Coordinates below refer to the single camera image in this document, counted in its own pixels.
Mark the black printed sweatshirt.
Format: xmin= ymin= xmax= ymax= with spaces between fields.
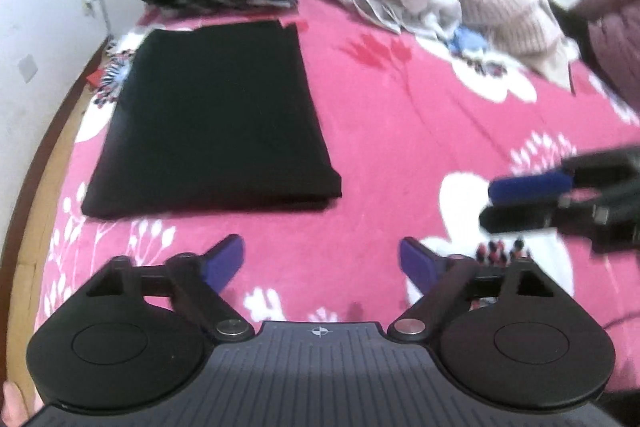
xmin=81 ymin=19 xmax=343 ymax=220

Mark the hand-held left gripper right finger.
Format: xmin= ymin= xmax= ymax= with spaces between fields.
xmin=387 ymin=237 xmax=556 ymax=343

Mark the wooden bed frame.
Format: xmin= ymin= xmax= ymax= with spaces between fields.
xmin=0 ymin=34 xmax=113 ymax=388

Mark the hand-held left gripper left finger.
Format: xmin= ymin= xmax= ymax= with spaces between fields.
xmin=85 ymin=234 xmax=253 ymax=343

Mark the cream cloth with black trim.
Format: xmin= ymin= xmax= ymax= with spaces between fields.
xmin=525 ymin=37 xmax=583 ymax=95

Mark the white wall plate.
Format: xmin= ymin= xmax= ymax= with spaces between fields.
xmin=17 ymin=55 xmax=40 ymax=82

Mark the light blue cloth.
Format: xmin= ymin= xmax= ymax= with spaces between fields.
xmin=447 ymin=27 xmax=493 ymax=58

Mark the person's left hand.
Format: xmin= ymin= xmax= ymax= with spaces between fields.
xmin=0 ymin=381 xmax=45 ymax=427

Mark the pink floral blanket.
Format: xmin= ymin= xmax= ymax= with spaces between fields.
xmin=30 ymin=0 xmax=640 ymax=408

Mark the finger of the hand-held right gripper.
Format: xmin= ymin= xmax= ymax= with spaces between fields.
xmin=479 ymin=202 xmax=568 ymax=234
xmin=489 ymin=171 xmax=573 ymax=204

